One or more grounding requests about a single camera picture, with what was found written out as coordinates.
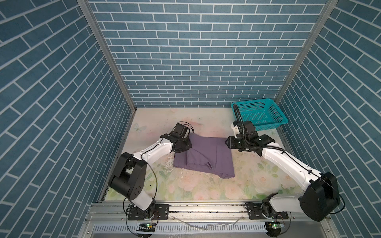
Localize left circuit board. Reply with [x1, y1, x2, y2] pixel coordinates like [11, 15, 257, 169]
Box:
[137, 224, 156, 233]

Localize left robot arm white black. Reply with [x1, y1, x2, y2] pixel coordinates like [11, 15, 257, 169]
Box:
[108, 134, 191, 217]

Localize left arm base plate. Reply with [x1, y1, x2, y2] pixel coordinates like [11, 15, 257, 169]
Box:
[127, 204, 170, 221]

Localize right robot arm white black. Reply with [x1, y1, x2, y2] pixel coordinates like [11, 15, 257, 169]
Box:
[225, 135, 342, 222]

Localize circuit board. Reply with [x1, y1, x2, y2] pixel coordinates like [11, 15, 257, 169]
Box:
[137, 224, 156, 233]
[266, 222, 284, 233]

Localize purple trousers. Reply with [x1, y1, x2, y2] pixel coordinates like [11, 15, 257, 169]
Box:
[173, 133, 235, 179]

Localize white vent grille strip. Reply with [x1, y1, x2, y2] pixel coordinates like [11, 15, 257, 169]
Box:
[93, 222, 267, 235]

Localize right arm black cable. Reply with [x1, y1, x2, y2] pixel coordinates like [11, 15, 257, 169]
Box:
[233, 103, 346, 215]

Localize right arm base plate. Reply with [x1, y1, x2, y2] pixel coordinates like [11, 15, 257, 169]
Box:
[244, 202, 289, 221]

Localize teal plastic basket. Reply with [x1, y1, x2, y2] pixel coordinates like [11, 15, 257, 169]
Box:
[231, 99, 289, 131]

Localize right circuit board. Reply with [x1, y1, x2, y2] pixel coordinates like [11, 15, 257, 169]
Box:
[266, 222, 284, 233]

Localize aluminium front rail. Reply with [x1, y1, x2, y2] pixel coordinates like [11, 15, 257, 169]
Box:
[84, 200, 331, 224]

